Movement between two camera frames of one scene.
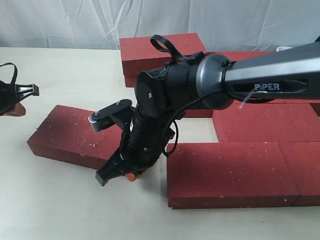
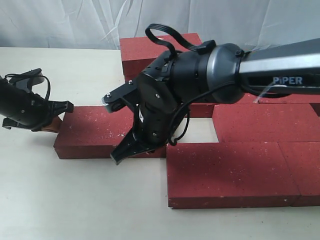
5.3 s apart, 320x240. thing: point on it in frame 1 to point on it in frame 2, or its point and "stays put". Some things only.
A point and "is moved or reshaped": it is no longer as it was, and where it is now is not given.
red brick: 228,175 stays put
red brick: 138,54 stays put
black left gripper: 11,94 to 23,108
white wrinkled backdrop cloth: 225,25 stays put
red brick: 267,122 stays put
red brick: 67,135 is moved or reshaped
